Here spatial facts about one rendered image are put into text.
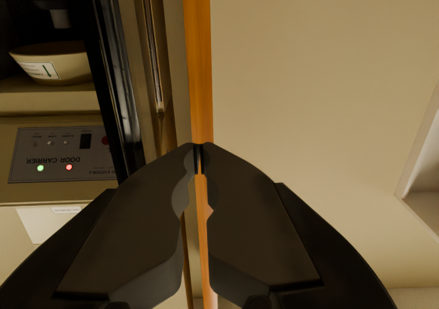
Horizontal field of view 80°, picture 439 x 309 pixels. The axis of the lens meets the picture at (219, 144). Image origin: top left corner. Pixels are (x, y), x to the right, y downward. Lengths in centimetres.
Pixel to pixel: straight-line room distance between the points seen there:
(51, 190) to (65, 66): 20
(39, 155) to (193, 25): 30
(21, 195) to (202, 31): 35
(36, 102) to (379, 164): 112
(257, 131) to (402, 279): 123
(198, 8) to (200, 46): 4
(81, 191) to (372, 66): 90
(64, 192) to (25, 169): 7
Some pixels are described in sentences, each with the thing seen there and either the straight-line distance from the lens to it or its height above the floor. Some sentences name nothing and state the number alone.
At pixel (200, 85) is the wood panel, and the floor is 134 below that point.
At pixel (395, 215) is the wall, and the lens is 145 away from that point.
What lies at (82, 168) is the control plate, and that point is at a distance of 45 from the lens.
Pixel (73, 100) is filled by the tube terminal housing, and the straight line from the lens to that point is 49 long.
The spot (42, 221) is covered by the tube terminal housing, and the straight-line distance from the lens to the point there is 68.
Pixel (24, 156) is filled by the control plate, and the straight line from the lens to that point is 50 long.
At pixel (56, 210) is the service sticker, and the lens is 64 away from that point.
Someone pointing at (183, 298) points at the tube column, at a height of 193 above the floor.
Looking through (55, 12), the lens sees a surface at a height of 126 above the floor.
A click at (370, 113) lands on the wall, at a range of 108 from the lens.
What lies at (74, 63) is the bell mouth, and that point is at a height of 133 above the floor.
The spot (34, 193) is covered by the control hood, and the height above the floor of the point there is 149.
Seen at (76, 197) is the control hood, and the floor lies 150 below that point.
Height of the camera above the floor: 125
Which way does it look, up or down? 29 degrees up
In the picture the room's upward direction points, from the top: 179 degrees clockwise
